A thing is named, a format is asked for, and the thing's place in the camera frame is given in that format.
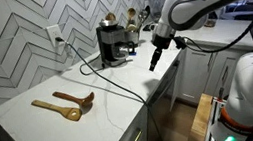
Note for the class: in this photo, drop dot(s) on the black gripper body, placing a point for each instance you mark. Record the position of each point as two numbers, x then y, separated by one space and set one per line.
161 41

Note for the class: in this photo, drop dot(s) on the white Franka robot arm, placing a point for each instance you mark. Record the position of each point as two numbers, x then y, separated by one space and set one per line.
184 4

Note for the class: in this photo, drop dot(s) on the small blue packet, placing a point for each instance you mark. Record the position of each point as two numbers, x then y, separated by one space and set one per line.
133 54

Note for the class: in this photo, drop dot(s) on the grey dishwasher front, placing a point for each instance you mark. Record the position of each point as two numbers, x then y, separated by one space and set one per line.
161 90

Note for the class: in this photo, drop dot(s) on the steel utensil holder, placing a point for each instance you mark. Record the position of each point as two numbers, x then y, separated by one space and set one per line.
133 36

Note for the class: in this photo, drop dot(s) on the metal ladle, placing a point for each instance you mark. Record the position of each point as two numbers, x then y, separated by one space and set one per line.
140 16

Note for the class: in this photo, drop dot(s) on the wooden spoon round head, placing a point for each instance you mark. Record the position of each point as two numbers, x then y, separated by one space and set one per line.
131 14

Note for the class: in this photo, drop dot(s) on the white lower cabinets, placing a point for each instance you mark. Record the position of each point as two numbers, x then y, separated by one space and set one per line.
197 73

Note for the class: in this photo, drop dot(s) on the wooden spoon narrow head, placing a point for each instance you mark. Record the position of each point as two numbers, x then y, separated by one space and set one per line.
110 16

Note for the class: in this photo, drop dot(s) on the wooden board platform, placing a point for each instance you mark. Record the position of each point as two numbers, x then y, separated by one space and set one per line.
203 119

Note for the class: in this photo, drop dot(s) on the dark brown wooden spoon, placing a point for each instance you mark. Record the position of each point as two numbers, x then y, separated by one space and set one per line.
74 99

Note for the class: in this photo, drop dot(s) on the light wooden slotted spatula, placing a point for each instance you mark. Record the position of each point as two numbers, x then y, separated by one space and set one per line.
59 109

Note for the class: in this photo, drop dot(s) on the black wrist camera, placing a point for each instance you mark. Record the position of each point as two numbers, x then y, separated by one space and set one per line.
179 42

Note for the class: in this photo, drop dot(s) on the robot mount frame green light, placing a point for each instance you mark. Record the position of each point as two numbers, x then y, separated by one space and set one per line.
214 109

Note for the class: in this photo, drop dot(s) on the white wall outlet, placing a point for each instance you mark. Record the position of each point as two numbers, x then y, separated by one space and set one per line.
54 33

